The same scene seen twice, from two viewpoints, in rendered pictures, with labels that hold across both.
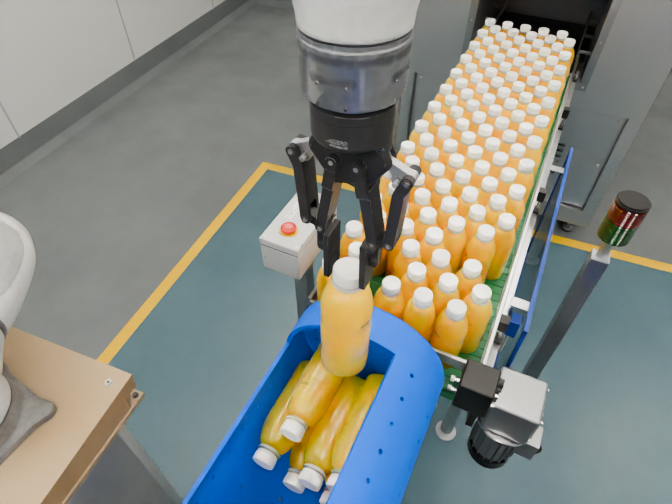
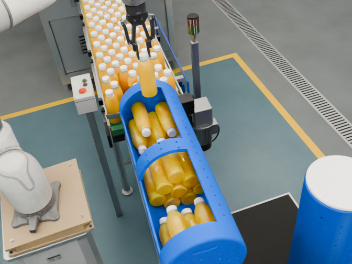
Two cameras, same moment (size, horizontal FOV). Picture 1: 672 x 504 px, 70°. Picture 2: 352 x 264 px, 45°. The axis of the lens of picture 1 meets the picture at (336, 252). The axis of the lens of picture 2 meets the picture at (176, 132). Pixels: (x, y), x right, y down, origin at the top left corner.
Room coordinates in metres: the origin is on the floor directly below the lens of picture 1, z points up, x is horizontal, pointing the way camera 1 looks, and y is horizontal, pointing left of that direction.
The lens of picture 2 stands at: (-0.84, 0.78, 2.36)
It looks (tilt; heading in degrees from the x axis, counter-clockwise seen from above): 43 degrees down; 323
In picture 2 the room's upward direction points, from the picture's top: 6 degrees counter-clockwise
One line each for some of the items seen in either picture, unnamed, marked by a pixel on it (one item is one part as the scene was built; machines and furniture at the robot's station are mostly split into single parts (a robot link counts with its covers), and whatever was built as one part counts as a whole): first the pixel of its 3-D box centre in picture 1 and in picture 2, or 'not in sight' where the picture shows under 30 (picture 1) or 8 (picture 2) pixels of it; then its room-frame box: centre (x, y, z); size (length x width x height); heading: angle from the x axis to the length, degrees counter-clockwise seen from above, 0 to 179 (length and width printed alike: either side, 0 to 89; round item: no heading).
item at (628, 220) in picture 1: (627, 211); (193, 20); (0.70, -0.58, 1.23); 0.06 x 0.06 x 0.04
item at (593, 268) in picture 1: (527, 379); (198, 115); (0.70, -0.58, 0.55); 0.04 x 0.04 x 1.10; 64
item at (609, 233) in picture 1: (617, 227); (193, 28); (0.70, -0.58, 1.18); 0.06 x 0.06 x 0.05
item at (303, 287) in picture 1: (309, 352); (105, 165); (0.83, 0.09, 0.50); 0.04 x 0.04 x 1.00; 64
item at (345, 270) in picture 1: (348, 272); (143, 56); (0.37, -0.02, 1.43); 0.04 x 0.04 x 0.02
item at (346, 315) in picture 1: (346, 321); (146, 76); (0.37, -0.01, 1.33); 0.07 x 0.07 x 0.18
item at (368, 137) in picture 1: (352, 139); (136, 13); (0.38, -0.01, 1.61); 0.08 x 0.07 x 0.09; 64
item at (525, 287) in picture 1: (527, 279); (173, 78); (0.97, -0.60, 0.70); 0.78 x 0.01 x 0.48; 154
